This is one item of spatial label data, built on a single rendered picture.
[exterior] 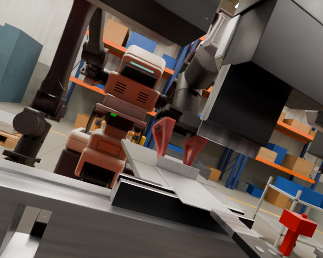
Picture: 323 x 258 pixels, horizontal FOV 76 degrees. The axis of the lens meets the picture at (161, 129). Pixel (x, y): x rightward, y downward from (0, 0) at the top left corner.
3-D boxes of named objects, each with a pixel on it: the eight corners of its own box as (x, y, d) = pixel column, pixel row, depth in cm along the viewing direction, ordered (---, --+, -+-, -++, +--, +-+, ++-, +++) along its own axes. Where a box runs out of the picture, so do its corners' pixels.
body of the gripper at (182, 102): (212, 132, 40) (216, 100, 43) (165, 111, 37) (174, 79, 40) (193, 140, 46) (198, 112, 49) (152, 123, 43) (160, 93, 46)
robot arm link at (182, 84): (198, 87, 50) (176, 78, 49) (212, 69, 44) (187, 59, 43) (193, 111, 47) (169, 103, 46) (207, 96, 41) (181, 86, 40)
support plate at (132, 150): (181, 164, 58) (182, 160, 58) (242, 216, 33) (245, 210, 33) (120, 142, 52) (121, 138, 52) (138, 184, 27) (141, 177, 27)
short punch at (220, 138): (249, 157, 30) (276, 97, 30) (259, 161, 29) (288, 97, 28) (193, 132, 27) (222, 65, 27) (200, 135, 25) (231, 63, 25)
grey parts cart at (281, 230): (289, 244, 353) (313, 193, 350) (326, 275, 287) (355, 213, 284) (245, 228, 338) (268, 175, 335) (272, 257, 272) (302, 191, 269)
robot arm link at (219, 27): (233, 34, 79) (208, 18, 78) (243, 20, 75) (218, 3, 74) (212, 92, 49) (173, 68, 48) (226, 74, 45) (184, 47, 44)
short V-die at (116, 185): (233, 227, 32) (241, 209, 32) (245, 239, 29) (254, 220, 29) (109, 193, 26) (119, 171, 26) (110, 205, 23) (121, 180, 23)
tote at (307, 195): (291, 193, 337) (296, 183, 336) (319, 208, 288) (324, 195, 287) (273, 186, 331) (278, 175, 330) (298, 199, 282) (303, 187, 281)
